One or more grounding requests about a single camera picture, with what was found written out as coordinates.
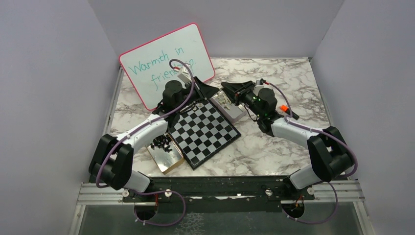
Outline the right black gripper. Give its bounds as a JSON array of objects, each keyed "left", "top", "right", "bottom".
[{"left": 221, "top": 80, "right": 263, "bottom": 118}]

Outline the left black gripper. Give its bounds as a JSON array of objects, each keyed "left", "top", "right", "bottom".
[{"left": 175, "top": 76, "right": 219, "bottom": 112}]

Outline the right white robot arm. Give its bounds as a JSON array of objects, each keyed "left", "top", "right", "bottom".
[{"left": 221, "top": 79, "right": 358, "bottom": 199}]

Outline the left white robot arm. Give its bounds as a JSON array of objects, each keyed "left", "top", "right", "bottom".
[{"left": 88, "top": 77, "right": 219, "bottom": 201}]

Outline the pile of white chess pieces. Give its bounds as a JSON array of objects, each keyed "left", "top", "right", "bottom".
[{"left": 218, "top": 94, "right": 232, "bottom": 110}]

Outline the silver tin with white pieces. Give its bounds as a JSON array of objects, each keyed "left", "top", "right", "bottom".
[{"left": 210, "top": 91, "right": 247, "bottom": 123}]

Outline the pile of black chess pieces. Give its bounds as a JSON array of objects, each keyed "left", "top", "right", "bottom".
[{"left": 150, "top": 135, "right": 172, "bottom": 153}]

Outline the gold tin with black pieces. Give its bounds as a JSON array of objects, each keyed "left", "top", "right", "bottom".
[{"left": 147, "top": 133, "right": 184, "bottom": 175}]

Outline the black white chessboard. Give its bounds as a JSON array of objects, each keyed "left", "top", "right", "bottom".
[{"left": 167, "top": 100, "right": 241, "bottom": 170}]

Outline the black marker orange cap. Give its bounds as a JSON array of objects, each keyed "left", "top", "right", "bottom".
[{"left": 279, "top": 105, "right": 300, "bottom": 120}]

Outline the pink framed whiteboard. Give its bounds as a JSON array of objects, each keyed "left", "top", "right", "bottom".
[{"left": 119, "top": 23, "right": 216, "bottom": 110}]

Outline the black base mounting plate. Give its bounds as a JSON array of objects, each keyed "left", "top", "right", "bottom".
[{"left": 89, "top": 173, "right": 349, "bottom": 215}]

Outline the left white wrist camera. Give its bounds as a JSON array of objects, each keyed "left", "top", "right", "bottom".
[{"left": 177, "top": 67, "right": 192, "bottom": 87}]

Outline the aluminium rail frame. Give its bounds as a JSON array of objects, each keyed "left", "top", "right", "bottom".
[{"left": 77, "top": 74, "right": 362, "bottom": 225}]

